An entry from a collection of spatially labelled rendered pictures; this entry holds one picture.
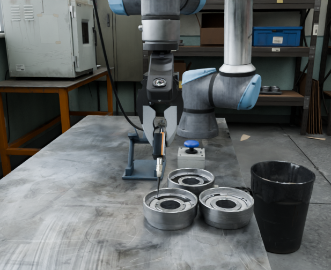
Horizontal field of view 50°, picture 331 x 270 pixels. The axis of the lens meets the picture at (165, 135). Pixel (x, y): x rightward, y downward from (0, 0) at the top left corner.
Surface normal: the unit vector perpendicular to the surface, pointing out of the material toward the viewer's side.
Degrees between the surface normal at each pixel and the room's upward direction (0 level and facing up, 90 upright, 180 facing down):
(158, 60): 32
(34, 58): 90
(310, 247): 0
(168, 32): 90
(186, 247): 0
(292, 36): 90
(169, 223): 90
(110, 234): 0
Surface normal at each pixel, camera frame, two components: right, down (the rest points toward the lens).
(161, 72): -0.03, -0.67
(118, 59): -0.09, 0.28
